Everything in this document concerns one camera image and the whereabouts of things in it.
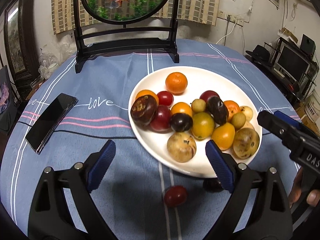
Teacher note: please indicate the computer monitor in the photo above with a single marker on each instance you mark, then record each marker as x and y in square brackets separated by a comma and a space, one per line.
[291, 62]

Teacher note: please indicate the black smartphone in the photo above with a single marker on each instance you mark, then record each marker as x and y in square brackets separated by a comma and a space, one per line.
[50, 120]

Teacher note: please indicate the spotted tan round fruit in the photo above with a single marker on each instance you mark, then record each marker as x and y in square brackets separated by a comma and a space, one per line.
[246, 143]

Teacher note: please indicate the black hat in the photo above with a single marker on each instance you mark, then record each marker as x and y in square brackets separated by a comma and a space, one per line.
[258, 53]

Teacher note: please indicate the black speaker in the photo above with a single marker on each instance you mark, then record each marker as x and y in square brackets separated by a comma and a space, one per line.
[307, 43]

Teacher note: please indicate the white wall socket strip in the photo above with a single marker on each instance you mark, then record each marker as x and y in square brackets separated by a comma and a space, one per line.
[232, 18]

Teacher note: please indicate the blue striped tablecloth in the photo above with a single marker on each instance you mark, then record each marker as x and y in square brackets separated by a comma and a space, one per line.
[100, 85]

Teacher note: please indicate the grey chair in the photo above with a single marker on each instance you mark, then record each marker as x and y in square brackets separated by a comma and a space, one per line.
[6, 122]

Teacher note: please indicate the wrinkled dark purple fruit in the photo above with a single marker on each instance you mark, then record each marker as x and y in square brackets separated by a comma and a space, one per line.
[217, 110]

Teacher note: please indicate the orange tangerine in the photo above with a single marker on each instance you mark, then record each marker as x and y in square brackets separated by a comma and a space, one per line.
[176, 83]
[233, 107]

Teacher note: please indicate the small red tomato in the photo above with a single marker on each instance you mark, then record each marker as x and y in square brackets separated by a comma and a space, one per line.
[175, 195]

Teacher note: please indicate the white printed carton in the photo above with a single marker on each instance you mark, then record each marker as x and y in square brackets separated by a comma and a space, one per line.
[312, 106]

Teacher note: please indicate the purple cloth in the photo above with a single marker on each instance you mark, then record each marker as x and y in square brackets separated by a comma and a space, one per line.
[3, 97]

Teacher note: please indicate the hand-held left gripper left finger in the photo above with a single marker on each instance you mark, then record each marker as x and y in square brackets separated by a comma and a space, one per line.
[102, 165]

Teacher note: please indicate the black computer desk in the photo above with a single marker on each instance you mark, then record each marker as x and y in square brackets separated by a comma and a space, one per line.
[282, 86]

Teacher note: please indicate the person's right hand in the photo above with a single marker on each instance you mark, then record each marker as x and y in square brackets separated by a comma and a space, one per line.
[296, 190]

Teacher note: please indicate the green-yellow tomato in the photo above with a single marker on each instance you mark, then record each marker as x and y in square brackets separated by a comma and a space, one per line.
[203, 125]

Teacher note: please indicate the white oval plate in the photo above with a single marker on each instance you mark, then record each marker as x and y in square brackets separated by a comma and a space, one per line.
[155, 142]

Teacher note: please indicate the checked beige curtain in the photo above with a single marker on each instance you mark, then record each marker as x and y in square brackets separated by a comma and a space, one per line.
[195, 0]

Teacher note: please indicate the dark wood framed painting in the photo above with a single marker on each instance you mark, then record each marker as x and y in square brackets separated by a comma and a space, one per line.
[15, 37]

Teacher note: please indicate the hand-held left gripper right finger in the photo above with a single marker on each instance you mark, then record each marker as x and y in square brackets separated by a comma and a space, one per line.
[220, 167]

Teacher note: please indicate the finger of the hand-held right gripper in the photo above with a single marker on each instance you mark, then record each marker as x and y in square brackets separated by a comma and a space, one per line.
[277, 127]
[287, 118]

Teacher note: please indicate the dark red plum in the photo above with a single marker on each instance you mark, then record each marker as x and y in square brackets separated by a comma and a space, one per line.
[208, 95]

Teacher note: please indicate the smooth orange tomato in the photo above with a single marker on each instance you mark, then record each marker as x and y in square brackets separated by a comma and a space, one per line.
[223, 135]
[181, 108]
[146, 95]

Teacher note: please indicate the round goldfish screen black stand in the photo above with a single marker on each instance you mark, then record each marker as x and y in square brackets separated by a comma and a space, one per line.
[127, 2]

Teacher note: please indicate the dark purple plum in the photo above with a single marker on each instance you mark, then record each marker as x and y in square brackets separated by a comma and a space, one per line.
[181, 123]
[212, 185]

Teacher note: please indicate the dark purple mangosteen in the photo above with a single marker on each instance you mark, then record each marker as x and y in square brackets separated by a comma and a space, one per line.
[143, 111]

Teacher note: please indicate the clear plastic bag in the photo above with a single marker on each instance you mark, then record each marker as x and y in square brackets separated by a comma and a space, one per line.
[48, 61]

